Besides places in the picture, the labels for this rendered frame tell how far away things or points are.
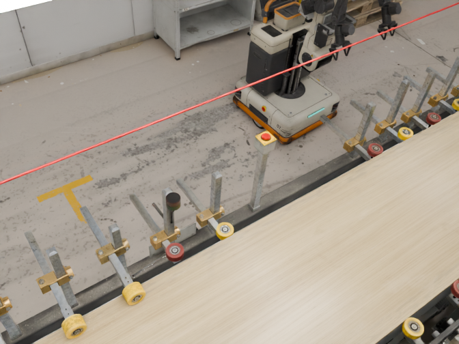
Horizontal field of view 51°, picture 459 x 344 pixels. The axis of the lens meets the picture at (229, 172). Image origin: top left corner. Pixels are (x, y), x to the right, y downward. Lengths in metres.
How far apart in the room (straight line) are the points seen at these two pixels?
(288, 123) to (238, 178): 0.57
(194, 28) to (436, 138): 2.77
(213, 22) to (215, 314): 3.51
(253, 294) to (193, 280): 0.26
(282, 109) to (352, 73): 1.23
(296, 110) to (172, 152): 1.02
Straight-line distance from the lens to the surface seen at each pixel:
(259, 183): 2.36
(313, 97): 3.95
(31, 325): 2.30
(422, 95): 3.11
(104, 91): 4.36
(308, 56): 3.54
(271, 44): 3.55
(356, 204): 2.42
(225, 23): 4.99
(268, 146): 2.15
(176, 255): 2.12
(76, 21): 4.56
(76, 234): 3.36
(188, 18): 5.03
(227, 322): 1.98
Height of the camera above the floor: 2.71
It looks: 48 degrees down
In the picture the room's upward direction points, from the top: 6 degrees clockwise
